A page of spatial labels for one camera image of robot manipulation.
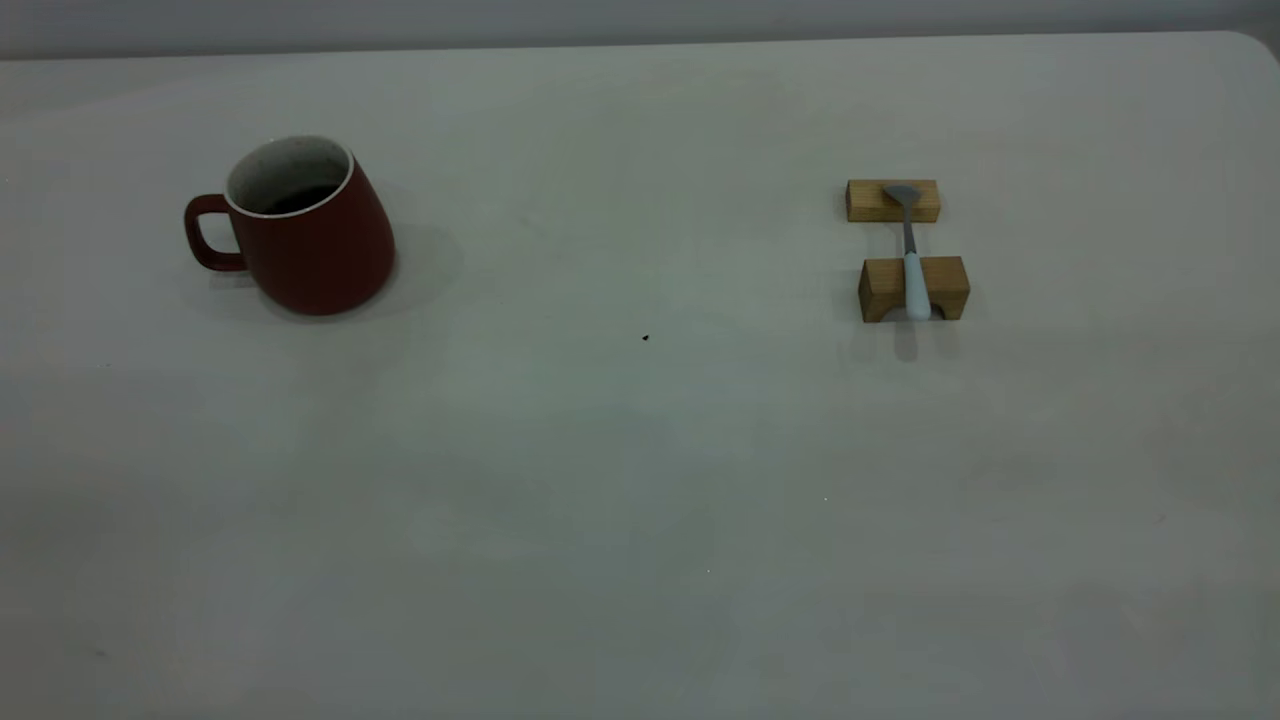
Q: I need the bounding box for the flat rectangular wooden block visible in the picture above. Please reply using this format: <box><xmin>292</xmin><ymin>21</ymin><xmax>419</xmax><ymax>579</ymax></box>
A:
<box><xmin>846</xmin><ymin>179</ymin><xmax>942</xmax><ymax>224</ymax></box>

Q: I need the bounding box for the red ceramic mug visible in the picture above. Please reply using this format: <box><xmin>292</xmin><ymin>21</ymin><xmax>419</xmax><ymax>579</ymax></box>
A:
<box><xmin>184</xmin><ymin>135</ymin><xmax>396</xmax><ymax>317</ymax></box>

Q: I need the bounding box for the arched wooden block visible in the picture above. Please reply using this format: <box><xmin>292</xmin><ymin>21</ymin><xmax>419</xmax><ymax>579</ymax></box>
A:
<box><xmin>858</xmin><ymin>256</ymin><xmax>971</xmax><ymax>323</ymax></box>

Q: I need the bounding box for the spoon with pale blue handle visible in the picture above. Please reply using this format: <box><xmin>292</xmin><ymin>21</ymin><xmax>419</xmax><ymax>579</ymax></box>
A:
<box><xmin>882</xmin><ymin>184</ymin><xmax>934</xmax><ymax>322</ymax></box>

